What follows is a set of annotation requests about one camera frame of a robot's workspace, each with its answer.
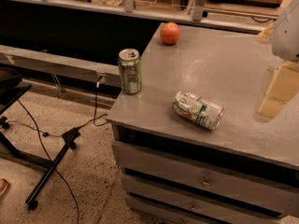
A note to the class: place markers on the red apple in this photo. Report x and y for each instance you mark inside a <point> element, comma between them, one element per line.
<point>170,33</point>

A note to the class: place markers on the red white shoe tip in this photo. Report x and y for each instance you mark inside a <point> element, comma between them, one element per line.
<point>3,186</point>

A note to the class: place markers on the upright green soda can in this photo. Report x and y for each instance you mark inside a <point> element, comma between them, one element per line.
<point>129,63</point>

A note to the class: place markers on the white can lying sideways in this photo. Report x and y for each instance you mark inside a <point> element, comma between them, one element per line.
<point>198,110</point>

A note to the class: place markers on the grey low shelf ledge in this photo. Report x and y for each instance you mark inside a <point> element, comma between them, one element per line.
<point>63,72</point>

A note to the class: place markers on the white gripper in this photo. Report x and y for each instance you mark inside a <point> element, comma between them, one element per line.
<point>287,34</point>

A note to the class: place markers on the grey drawer cabinet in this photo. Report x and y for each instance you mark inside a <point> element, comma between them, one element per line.
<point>213,135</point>

